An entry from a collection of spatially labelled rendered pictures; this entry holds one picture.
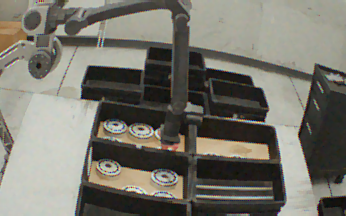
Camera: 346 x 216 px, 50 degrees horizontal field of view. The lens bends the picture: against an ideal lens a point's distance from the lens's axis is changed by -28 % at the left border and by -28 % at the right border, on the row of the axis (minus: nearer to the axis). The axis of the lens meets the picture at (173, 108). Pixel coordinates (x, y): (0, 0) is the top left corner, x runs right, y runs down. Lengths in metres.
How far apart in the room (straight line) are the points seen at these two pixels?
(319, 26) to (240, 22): 1.11
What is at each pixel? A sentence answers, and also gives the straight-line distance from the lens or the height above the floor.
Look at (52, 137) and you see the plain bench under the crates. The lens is 2.24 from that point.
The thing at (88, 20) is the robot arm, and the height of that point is 1.44.
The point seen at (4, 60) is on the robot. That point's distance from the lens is 2.16.
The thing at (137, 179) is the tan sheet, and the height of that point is 0.83.
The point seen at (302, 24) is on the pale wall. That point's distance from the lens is 5.07.
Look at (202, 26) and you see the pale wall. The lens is 4.89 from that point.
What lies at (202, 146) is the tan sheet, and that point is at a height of 0.83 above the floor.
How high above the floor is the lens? 1.99
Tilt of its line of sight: 30 degrees down
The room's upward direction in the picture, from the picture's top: 10 degrees clockwise
